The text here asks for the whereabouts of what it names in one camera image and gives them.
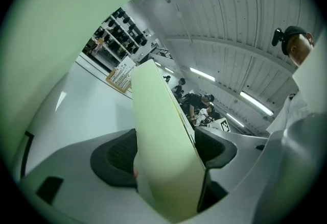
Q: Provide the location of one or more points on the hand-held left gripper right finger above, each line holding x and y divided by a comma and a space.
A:
245, 164

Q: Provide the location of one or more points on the tall pale green box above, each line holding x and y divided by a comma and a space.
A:
51, 39

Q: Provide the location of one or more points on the person's head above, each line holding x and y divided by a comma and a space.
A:
299, 49

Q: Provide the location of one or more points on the person's white shirt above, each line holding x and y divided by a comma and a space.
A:
309, 85

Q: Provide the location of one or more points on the wooden card holder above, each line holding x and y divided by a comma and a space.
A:
120, 78

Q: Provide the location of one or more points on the pale green sheet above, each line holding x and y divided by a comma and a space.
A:
163, 128

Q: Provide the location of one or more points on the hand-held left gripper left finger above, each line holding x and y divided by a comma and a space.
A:
71, 164

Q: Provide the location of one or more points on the white shelf with black bags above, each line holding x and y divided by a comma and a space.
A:
120, 36

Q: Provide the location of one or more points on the black head camera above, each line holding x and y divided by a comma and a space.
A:
277, 36

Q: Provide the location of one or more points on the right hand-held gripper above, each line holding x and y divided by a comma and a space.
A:
224, 125

